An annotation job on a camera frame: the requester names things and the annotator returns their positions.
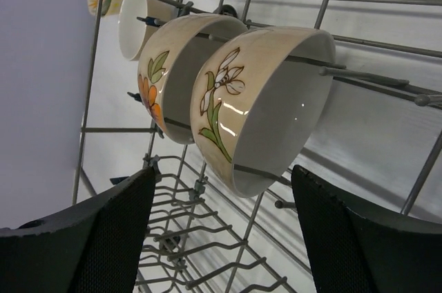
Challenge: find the grey wire dish rack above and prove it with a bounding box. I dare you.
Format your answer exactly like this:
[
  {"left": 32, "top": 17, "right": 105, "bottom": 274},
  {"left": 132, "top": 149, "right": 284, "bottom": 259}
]
[{"left": 75, "top": 0, "right": 441, "bottom": 292}]

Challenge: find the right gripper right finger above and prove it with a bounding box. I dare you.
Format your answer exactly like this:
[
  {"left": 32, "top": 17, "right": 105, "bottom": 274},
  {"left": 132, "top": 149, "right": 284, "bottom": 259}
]
[{"left": 291, "top": 164, "right": 441, "bottom": 292}]

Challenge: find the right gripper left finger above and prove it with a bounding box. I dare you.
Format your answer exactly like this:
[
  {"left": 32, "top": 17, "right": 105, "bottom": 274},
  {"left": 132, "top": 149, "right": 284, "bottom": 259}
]
[{"left": 1, "top": 168, "right": 156, "bottom": 292}]

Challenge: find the beige bowl brown pattern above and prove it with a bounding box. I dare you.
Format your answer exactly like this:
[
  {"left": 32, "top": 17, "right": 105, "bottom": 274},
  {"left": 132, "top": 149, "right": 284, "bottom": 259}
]
[{"left": 118, "top": 0, "right": 172, "bottom": 61}]

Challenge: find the beige bowl orange flower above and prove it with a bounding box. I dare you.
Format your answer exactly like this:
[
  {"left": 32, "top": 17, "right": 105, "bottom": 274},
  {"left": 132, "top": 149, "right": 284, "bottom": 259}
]
[{"left": 137, "top": 13, "right": 247, "bottom": 144}]

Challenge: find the beige bowl white flower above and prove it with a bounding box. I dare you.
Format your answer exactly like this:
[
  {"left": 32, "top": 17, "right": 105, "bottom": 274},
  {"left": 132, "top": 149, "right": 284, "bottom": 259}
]
[{"left": 191, "top": 26, "right": 336, "bottom": 198}]

